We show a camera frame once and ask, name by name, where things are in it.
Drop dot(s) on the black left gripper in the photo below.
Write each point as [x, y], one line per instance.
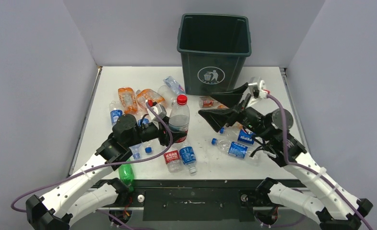
[164, 137]

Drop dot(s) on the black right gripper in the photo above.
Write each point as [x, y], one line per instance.
[217, 118]

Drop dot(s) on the blue label bottle front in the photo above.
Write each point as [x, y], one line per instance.
[188, 157]

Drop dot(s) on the clear bottle red label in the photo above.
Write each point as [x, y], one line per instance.
[180, 114]

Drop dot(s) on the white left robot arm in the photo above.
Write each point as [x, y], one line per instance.
[70, 201]

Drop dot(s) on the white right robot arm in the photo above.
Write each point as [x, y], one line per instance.
[352, 211]

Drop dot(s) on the dark green plastic trash bin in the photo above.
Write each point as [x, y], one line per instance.
[213, 49]

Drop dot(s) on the crushed orange bottle right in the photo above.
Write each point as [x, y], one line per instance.
[222, 107]

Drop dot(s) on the crushed orange bottle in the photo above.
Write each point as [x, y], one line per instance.
[127, 98]
[222, 107]
[149, 94]

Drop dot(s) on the small brown red-capped bottle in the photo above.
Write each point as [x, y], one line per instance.
[208, 102]

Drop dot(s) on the red label bottle front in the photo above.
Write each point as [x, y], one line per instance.
[173, 160]

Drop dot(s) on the Pepsi bottle blue label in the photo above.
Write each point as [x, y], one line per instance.
[236, 134]

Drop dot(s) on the blue label bottle under gripper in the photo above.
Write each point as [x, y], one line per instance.
[146, 147]

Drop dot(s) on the clear bottle blue label right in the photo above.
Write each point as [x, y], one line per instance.
[237, 150]

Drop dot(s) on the light blue water bottle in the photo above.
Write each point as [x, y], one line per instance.
[136, 151]

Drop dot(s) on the crushed orange bottle middle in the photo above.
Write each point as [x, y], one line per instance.
[149, 94]

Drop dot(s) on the crushed clear bottle white cap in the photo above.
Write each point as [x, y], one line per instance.
[174, 85]

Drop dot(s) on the green plastic bottle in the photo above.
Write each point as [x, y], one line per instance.
[126, 175]

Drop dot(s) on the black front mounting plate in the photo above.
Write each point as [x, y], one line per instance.
[195, 200]

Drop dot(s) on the crushed orange bottle far left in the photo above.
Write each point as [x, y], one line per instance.
[127, 98]

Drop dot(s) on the blue label bottle far left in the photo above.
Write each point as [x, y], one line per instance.
[116, 111]

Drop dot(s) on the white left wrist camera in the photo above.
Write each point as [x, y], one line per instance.
[156, 111]

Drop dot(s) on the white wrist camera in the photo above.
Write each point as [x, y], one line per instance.
[156, 111]
[257, 88]

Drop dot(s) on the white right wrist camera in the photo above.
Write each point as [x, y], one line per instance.
[257, 88]

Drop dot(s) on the aluminium rail frame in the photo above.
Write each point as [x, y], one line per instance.
[290, 92]

